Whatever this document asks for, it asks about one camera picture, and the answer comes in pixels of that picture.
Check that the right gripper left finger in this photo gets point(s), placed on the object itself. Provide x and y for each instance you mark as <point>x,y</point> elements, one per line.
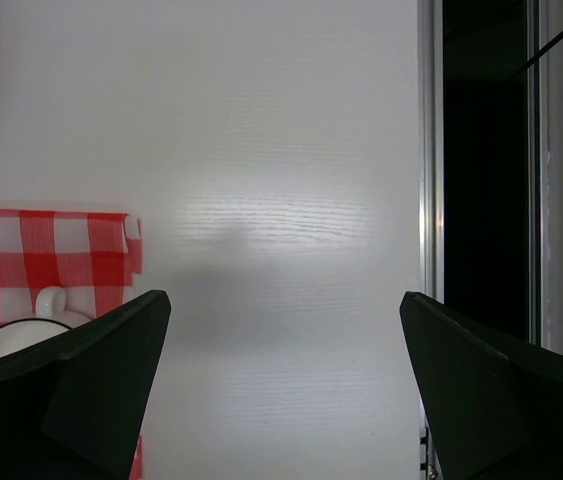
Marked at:
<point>72,406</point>

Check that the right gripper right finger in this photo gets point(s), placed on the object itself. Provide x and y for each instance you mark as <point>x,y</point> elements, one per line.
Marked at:
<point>493,402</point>

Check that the red white checkered cloth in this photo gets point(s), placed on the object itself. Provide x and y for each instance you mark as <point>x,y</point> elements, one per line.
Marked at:
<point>94,257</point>

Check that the white two-handled bowl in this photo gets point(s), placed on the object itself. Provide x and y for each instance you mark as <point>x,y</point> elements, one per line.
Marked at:
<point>49,318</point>

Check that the aluminium table frame rail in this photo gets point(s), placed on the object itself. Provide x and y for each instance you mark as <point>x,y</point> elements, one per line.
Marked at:
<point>432,212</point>

